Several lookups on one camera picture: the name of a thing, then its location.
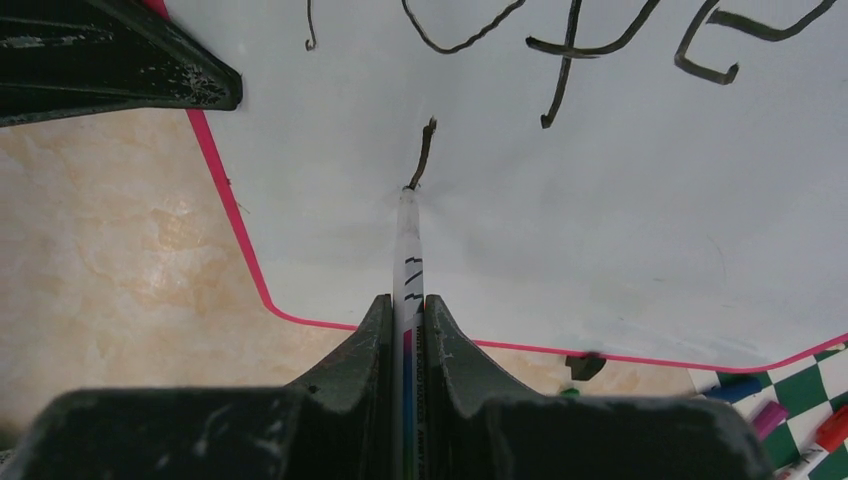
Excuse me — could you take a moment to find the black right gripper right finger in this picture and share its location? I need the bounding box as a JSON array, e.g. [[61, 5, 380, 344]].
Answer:
[[424, 295, 774, 479]]

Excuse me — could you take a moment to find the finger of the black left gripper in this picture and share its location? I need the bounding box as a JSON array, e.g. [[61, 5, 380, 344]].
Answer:
[[1, 1, 243, 127]]

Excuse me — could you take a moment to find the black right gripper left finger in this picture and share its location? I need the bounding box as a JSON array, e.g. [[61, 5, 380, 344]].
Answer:
[[1, 295, 392, 479]]

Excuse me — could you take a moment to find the black marker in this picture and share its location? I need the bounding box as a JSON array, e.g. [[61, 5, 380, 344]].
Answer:
[[392, 187, 427, 479]]

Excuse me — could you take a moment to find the pink framed whiteboard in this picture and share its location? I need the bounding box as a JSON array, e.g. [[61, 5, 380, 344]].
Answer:
[[155, 1, 847, 370]]

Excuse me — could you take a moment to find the green capped marker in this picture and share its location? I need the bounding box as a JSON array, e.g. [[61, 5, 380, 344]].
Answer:
[[559, 387, 581, 398]]

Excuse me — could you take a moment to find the blue capped marker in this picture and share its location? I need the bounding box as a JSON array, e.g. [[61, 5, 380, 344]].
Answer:
[[698, 377, 762, 404]]

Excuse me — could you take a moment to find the purple capped marker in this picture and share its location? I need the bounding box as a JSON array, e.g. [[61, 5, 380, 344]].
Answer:
[[751, 400, 789, 441]]

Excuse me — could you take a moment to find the green white chessboard mat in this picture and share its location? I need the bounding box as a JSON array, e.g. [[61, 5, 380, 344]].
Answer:
[[688, 343, 847, 473]]

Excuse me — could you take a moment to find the red capped marker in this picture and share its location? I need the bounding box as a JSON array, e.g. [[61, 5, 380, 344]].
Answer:
[[815, 405, 848, 453]]

